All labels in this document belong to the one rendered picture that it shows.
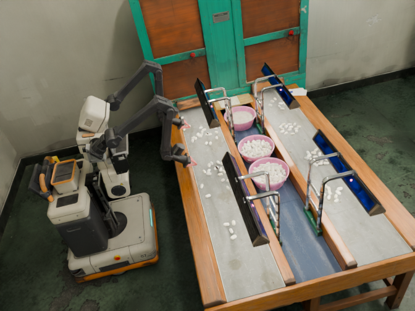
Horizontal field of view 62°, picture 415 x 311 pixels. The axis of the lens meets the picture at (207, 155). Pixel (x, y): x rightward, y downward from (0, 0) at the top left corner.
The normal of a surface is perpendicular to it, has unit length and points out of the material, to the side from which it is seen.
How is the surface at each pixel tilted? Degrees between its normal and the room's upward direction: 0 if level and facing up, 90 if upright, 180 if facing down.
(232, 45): 90
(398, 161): 0
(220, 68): 90
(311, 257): 0
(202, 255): 0
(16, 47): 90
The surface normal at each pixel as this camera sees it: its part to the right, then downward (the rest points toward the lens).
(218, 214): -0.14, -0.76
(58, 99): 0.19, 0.62
